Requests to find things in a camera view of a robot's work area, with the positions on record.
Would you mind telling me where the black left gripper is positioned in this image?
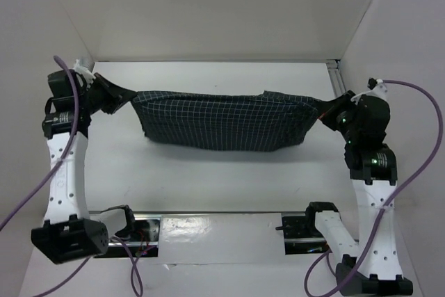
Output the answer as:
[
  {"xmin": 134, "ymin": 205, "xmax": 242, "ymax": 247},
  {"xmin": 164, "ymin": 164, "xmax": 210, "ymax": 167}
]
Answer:
[{"xmin": 76, "ymin": 72, "xmax": 135, "ymax": 115}]

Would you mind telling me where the dark grid-pattern pillowcase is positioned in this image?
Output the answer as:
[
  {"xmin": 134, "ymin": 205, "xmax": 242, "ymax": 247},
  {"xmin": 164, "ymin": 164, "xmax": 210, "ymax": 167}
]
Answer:
[{"xmin": 131, "ymin": 91, "xmax": 320, "ymax": 152}]

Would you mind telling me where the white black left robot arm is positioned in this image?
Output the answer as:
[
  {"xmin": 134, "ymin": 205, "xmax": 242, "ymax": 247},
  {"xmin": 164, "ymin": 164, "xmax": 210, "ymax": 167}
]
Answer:
[{"xmin": 31, "ymin": 70, "xmax": 137, "ymax": 264}]

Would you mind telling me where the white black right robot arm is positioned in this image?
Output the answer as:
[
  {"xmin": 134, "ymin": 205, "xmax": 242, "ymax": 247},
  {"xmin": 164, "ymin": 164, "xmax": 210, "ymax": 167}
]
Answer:
[{"xmin": 303, "ymin": 91, "xmax": 414, "ymax": 296}]

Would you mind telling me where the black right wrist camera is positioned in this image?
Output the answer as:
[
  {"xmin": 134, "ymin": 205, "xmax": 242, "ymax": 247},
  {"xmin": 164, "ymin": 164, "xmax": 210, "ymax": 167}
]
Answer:
[{"xmin": 356, "ymin": 95, "xmax": 390, "ymax": 136}]

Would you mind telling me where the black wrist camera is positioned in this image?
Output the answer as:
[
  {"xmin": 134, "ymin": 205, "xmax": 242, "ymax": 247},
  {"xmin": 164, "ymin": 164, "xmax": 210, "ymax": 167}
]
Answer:
[
  {"xmin": 356, "ymin": 95, "xmax": 390, "ymax": 136},
  {"xmin": 47, "ymin": 70, "xmax": 87, "ymax": 99}
]

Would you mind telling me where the aluminium frame rail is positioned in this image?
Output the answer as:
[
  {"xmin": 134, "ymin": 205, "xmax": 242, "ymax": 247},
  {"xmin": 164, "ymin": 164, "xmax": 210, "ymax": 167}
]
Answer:
[{"xmin": 326, "ymin": 59, "xmax": 348, "ymax": 97}]

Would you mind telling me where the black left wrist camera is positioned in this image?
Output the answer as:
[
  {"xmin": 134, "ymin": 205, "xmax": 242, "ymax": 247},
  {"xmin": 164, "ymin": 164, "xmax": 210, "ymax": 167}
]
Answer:
[{"xmin": 47, "ymin": 70, "xmax": 87, "ymax": 99}]

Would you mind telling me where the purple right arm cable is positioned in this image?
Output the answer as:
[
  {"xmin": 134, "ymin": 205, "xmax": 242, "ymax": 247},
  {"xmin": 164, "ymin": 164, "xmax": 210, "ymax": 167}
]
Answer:
[{"xmin": 304, "ymin": 79, "xmax": 444, "ymax": 297}]

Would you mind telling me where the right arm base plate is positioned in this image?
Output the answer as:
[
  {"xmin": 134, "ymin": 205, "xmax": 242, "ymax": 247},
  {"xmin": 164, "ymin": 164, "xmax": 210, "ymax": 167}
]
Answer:
[{"xmin": 275, "ymin": 211, "xmax": 328, "ymax": 255}]

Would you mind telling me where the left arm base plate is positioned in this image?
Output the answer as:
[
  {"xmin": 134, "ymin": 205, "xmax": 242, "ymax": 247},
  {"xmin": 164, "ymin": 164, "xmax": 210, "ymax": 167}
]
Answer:
[{"xmin": 93, "ymin": 211, "xmax": 163, "ymax": 259}]

